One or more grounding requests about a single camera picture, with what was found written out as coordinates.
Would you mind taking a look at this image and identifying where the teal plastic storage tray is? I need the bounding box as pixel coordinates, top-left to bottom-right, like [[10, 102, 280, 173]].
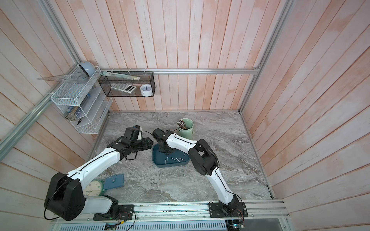
[[152, 144, 190, 167]]

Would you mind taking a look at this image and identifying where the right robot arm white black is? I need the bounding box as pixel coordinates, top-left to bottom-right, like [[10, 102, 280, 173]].
[[152, 128, 239, 210]]

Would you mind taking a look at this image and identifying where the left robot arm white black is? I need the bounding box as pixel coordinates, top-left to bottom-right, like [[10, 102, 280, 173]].
[[44, 137, 153, 221]]

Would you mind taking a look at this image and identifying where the pencils bundle in cup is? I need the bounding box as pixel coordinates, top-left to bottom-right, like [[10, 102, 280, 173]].
[[177, 120, 188, 130]]

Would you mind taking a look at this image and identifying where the mint green pencil cup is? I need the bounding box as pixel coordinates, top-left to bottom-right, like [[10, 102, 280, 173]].
[[177, 118, 194, 140]]

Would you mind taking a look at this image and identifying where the white tape roll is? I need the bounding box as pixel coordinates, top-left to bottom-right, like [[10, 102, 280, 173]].
[[140, 84, 153, 97]]

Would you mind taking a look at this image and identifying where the green alarm clock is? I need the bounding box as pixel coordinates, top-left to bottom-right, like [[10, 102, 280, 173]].
[[83, 180, 105, 196]]

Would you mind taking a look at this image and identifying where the white calculator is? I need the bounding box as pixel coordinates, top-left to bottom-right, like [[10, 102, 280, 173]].
[[111, 84, 137, 94]]

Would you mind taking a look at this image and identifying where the rolled silver brush bundle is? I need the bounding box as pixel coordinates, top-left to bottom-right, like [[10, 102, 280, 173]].
[[64, 106, 82, 121]]

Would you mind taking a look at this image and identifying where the clear green ruler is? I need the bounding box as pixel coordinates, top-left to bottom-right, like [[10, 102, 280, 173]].
[[101, 71, 140, 80]]

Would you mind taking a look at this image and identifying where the clear triangle ruler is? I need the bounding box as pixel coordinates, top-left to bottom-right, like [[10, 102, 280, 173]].
[[37, 72, 88, 84]]

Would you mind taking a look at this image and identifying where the light blue round speaker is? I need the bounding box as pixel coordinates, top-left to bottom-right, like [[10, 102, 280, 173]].
[[79, 61, 96, 77]]

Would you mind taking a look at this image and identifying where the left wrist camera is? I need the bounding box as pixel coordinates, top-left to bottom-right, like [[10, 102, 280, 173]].
[[124, 125, 143, 141]]

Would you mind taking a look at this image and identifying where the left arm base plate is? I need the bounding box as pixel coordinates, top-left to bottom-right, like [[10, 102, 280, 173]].
[[93, 205, 135, 221]]

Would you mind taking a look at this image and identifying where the black wire mesh basket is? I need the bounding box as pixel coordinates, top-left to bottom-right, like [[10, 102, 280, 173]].
[[98, 71, 156, 97]]

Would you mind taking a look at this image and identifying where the white wire mesh shelf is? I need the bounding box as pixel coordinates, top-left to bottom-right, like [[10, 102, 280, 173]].
[[51, 66, 112, 134]]

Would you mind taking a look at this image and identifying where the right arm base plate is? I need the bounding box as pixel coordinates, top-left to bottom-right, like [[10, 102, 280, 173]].
[[208, 202, 248, 218]]

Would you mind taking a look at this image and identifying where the aluminium front rail frame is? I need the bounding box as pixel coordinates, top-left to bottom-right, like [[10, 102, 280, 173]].
[[50, 200, 295, 231]]

